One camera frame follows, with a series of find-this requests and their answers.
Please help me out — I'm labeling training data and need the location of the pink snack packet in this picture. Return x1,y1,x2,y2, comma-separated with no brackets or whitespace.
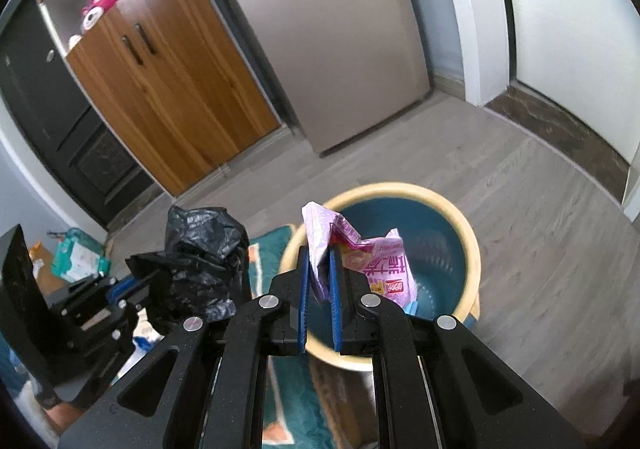
301,201,418,311

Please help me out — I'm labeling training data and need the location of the green and white packet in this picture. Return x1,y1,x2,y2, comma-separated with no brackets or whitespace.
51,228,112,283

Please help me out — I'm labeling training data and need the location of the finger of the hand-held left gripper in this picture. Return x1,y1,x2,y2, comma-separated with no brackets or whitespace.
106,278,153,330
125,253,173,286

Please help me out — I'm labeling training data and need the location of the black plastic bag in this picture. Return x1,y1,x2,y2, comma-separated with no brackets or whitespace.
147,205,251,336

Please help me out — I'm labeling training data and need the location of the wooden cabinet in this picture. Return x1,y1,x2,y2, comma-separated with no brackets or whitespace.
31,0,282,198

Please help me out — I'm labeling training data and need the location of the grey refrigerator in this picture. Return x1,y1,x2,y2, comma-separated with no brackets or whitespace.
192,0,433,158

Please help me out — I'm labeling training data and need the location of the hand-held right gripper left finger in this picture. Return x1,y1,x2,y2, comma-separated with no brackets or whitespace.
57,245,311,449

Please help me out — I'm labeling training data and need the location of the teal patterned rug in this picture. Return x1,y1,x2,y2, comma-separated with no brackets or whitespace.
115,225,373,449

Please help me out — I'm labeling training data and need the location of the black door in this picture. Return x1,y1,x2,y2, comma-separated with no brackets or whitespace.
0,0,162,230

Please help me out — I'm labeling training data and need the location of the cardboard box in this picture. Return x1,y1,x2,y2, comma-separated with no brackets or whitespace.
30,241,71,296

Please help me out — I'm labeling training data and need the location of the blue bin with yellow rim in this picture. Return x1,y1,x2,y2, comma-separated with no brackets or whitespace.
277,182,483,372

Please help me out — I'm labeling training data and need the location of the black cabinet handle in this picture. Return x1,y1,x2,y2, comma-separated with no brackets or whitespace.
136,23,157,56
122,35,144,66

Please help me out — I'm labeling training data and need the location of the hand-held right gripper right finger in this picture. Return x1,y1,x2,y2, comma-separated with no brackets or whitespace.
327,245,587,449

